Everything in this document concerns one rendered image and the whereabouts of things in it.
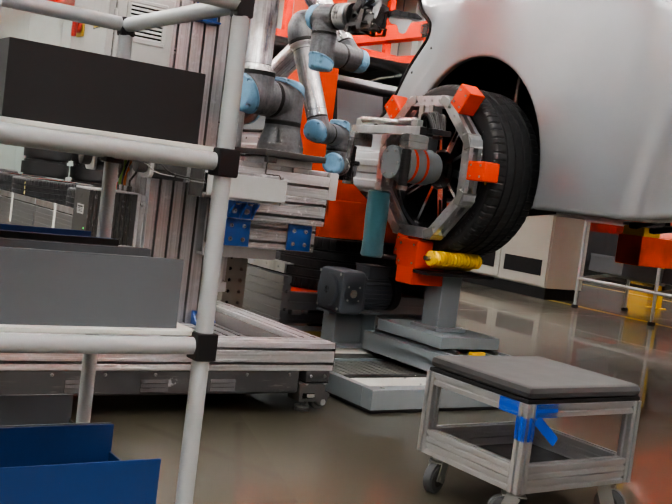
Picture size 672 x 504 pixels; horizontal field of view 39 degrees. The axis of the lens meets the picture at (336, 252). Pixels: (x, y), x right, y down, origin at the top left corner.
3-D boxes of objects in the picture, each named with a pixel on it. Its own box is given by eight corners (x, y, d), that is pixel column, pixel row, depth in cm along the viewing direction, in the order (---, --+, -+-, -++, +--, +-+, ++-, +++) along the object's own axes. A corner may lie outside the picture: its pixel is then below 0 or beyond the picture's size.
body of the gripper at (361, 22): (387, 37, 268) (355, 37, 276) (394, 7, 269) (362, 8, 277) (371, 27, 263) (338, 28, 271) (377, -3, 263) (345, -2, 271)
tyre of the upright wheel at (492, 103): (559, 105, 353) (447, 84, 406) (513, 94, 340) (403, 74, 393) (518, 277, 365) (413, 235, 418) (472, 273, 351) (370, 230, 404)
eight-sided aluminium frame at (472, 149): (470, 246, 351) (490, 97, 347) (456, 244, 347) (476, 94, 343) (381, 230, 395) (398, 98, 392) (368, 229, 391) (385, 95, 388)
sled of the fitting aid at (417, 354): (509, 377, 373) (513, 352, 373) (439, 378, 353) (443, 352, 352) (428, 350, 414) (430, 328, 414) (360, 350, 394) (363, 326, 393)
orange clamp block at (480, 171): (480, 181, 350) (498, 183, 342) (464, 179, 345) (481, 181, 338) (483, 162, 349) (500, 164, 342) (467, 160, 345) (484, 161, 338)
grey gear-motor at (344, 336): (413, 352, 406) (424, 270, 404) (331, 351, 382) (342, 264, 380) (387, 343, 421) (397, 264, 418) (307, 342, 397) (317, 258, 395)
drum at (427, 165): (442, 187, 366) (446, 150, 365) (398, 181, 354) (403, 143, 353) (418, 185, 377) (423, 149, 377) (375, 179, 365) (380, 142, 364)
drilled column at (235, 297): (236, 353, 397) (248, 252, 394) (215, 352, 391) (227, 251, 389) (225, 348, 405) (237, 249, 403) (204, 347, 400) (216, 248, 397)
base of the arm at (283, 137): (270, 149, 300) (274, 118, 299) (247, 148, 312) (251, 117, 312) (311, 155, 308) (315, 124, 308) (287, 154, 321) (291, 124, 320)
